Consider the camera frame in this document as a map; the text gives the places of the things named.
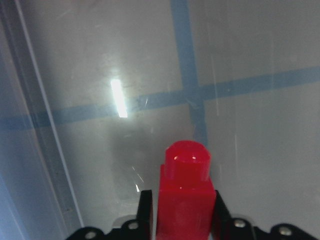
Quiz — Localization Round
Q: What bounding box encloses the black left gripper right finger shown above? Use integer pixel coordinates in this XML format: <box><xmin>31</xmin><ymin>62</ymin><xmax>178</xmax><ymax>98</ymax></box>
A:
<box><xmin>212</xmin><ymin>190</ymin><xmax>233</xmax><ymax>240</ymax></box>

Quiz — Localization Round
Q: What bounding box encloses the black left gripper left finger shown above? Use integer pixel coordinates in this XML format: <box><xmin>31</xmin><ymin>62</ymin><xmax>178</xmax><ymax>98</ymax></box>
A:
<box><xmin>136</xmin><ymin>190</ymin><xmax>153</xmax><ymax>240</ymax></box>

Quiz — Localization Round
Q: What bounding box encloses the red block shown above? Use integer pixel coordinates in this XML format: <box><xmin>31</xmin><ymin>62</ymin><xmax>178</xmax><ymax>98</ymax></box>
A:
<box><xmin>155</xmin><ymin>140</ymin><xmax>217</xmax><ymax>240</ymax></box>

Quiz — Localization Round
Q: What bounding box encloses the clear plastic storage box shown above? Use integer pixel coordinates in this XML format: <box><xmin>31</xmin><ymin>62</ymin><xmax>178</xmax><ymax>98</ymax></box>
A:
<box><xmin>0</xmin><ymin>0</ymin><xmax>320</xmax><ymax>240</ymax></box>

